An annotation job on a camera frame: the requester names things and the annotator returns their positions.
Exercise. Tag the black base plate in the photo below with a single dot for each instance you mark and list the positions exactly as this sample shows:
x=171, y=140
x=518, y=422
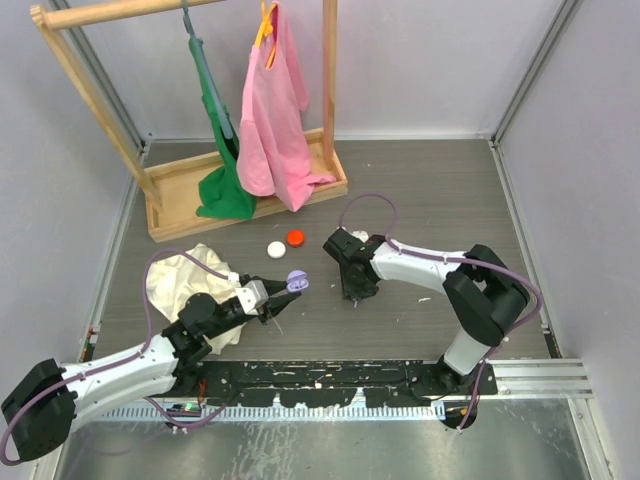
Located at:
x=315, y=384

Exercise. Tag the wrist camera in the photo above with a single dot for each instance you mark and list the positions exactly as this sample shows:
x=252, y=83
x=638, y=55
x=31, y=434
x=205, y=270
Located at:
x=252, y=296
x=361, y=235

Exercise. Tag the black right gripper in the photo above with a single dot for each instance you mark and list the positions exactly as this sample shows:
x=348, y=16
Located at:
x=351, y=291

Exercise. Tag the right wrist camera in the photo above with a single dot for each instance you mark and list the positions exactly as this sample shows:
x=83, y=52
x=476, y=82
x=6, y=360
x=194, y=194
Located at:
x=361, y=235

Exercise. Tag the yellow clothes hanger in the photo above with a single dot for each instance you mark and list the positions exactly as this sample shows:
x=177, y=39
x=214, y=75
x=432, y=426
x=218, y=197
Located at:
x=267, y=29

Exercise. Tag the pink shirt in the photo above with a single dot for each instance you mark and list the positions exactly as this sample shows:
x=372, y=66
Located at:
x=274, y=157

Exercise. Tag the cream crumpled cloth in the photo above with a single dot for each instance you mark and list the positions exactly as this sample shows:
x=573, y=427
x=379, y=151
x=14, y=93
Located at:
x=172, y=281

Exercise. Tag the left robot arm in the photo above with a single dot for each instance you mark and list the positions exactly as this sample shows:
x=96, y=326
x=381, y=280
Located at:
x=54, y=400

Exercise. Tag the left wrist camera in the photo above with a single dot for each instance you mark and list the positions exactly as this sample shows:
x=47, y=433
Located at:
x=252, y=296

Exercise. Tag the grey clothes hanger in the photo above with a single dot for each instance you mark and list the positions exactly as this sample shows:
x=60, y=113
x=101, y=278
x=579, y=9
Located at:
x=210, y=95

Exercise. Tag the white earbud charging case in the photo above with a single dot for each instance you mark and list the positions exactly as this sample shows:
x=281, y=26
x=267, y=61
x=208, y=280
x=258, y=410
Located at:
x=276, y=249

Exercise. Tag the slotted cable duct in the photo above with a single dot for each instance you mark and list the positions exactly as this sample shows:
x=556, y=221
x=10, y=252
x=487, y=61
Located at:
x=143, y=411

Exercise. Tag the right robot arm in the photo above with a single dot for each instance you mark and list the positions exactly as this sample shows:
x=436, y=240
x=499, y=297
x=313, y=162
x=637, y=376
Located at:
x=486, y=297

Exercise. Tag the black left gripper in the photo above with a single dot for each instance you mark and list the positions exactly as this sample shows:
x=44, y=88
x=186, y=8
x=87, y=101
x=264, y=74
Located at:
x=274, y=303

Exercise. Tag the orange earbud charging case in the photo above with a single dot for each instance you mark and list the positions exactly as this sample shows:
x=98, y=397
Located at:
x=295, y=238

